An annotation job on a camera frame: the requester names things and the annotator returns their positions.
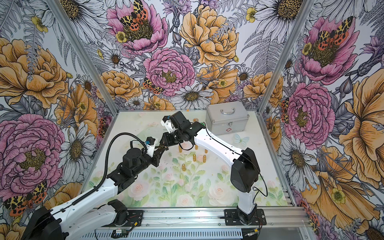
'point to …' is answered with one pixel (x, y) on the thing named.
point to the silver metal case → (226, 117)
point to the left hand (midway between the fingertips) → (162, 151)
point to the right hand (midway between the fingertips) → (163, 145)
